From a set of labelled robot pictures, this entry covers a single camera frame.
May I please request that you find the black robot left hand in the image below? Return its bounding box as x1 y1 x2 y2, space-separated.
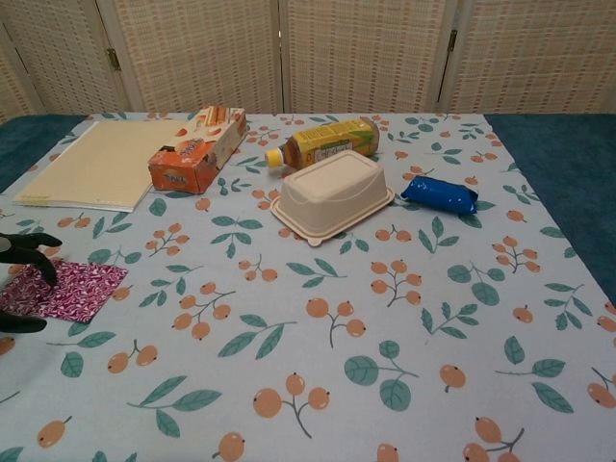
0 232 64 334

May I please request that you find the magenta patterned cloth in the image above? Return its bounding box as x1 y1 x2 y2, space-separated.
0 261 130 323

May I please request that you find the cream paper pad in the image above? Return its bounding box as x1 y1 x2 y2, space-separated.
12 119 185 214

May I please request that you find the woven folding screen panel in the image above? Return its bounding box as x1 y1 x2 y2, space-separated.
436 0 616 116
280 0 458 116
0 0 132 116
0 23 40 124
95 0 285 116

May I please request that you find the orange biscuit box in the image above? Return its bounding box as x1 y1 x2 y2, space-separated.
146 106 248 195

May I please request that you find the floral fruit print tablecloth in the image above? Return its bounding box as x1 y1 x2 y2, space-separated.
0 111 616 462

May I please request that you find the beige pulp food container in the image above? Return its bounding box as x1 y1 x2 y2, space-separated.
269 148 396 248

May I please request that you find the yellow label drink bottle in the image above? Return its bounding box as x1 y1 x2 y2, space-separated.
265 116 381 170

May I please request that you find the blue foil snack packet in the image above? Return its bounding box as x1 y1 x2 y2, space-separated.
400 174 480 216

